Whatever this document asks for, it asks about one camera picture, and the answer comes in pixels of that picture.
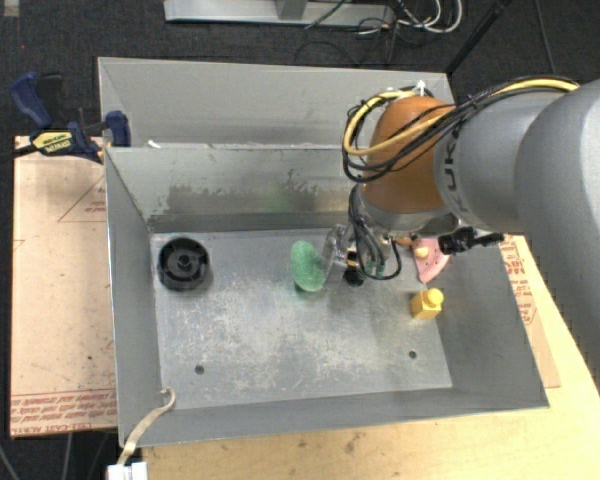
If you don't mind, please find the grey metal bin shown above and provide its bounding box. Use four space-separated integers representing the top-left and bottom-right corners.
97 56 551 448

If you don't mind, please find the brown cardboard board red print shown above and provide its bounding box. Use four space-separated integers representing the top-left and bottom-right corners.
9 135 563 440

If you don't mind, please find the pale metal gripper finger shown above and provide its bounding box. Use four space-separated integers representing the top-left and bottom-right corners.
322 223 351 289

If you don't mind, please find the green oval sponge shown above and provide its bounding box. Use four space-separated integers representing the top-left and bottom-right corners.
289 238 330 295

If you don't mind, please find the black round ribbed cap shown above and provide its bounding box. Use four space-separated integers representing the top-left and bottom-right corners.
156 236 214 293

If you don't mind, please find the yellow toy block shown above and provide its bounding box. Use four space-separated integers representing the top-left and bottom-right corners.
409 287 446 321

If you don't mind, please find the black cylinder on white bracket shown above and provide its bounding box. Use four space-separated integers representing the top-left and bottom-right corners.
436 226 506 257

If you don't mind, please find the pink triangular toy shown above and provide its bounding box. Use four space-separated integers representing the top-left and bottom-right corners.
410 236 453 285

